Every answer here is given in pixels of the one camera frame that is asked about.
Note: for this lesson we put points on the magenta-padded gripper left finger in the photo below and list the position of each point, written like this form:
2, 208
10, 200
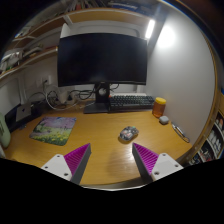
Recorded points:
58, 165

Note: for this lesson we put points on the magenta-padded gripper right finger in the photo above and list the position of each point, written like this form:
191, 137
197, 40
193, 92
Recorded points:
165, 164

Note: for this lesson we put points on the transparent computer mouse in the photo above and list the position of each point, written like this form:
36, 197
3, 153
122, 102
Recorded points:
128, 133

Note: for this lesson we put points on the flower-print mouse pad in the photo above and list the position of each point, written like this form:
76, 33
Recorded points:
53, 130

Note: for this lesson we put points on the dark pen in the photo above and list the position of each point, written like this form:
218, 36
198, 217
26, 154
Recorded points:
180, 132

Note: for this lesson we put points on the small grey earbud case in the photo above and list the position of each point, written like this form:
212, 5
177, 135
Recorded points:
163, 120

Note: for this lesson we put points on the bookshelf unit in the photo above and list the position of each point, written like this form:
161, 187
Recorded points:
213, 140

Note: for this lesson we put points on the amber jar with yellow lid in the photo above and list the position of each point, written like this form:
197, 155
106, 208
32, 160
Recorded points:
159, 108

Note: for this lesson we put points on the black box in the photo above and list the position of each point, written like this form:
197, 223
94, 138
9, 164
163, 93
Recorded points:
13, 122

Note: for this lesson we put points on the white power strip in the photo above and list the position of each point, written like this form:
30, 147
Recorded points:
64, 97

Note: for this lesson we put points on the black keyboard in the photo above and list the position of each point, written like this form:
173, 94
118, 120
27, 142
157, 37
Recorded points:
130, 102

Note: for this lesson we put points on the black computer monitor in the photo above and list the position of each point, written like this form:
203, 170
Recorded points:
100, 60

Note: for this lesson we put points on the white light bar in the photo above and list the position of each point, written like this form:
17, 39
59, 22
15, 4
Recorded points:
150, 29

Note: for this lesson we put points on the white wall socket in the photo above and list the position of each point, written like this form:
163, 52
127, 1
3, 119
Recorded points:
46, 80

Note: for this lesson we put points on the wooden wall shelf unit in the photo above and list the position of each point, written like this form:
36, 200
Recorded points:
33, 56

